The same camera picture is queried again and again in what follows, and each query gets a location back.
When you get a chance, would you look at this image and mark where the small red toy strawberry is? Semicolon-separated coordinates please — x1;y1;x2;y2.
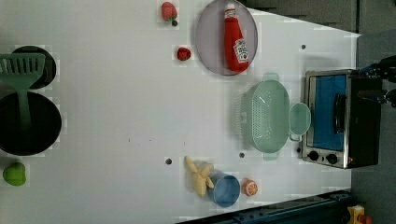
177;47;191;61

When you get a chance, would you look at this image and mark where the mint green cup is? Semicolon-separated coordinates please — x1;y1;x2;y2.
289;103;311;142

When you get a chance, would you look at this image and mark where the mint green plastic strainer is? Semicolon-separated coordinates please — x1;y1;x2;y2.
238;73;290;161

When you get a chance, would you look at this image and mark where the silver black toaster oven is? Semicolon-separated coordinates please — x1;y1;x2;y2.
302;69;382;169

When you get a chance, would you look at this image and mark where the toy orange slice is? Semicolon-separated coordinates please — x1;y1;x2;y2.
241;178;259;196

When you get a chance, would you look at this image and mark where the large black pot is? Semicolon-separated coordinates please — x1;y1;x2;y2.
0;92;62;156

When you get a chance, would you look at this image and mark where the green plastic spatula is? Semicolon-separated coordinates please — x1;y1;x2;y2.
0;53;46;130

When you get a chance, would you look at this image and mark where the pink toy strawberry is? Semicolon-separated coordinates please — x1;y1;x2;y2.
161;2;177;21

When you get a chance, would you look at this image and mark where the blue plastic cup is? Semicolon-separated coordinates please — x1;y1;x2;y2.
207;170;240;208

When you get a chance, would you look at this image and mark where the red plush ketchup bottle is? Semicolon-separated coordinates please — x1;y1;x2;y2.
224;4;249;73

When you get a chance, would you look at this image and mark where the green toy pear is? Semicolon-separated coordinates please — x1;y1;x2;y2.
3;162;26;187

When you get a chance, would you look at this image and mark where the yellow red emergency button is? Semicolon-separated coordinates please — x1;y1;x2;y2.
347;205;373;224

